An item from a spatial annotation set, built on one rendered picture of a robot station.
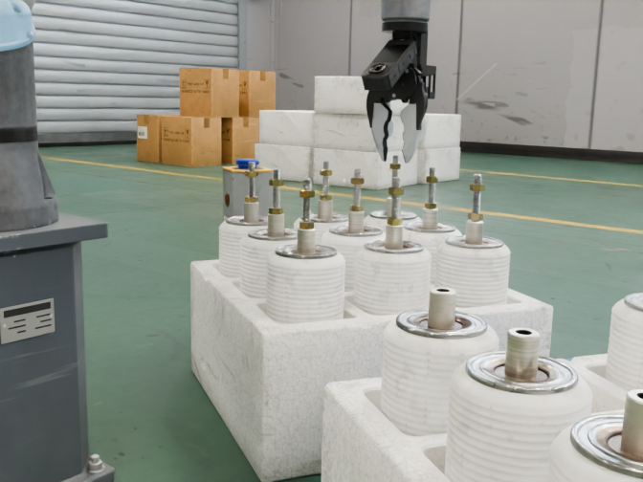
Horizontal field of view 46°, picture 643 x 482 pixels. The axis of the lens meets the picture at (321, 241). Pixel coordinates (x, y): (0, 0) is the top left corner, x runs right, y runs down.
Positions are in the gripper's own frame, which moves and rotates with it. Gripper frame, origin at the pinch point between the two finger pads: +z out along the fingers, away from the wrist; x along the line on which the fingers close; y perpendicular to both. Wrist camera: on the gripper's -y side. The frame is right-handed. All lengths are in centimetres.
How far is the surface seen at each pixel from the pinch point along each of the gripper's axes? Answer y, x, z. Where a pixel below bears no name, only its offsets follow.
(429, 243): -11.0, -11.0, 11.3
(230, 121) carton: 286, 247, 8
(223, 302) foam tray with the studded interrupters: -32.3, 8.8, 18.3
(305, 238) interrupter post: -33.5, -4.3, 8.1
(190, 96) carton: 270, 266, -8
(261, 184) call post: -4.8, 21.8, 6.0
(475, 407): -64, -36, 11
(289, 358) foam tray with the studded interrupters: -40.9, -7.0, 20.3
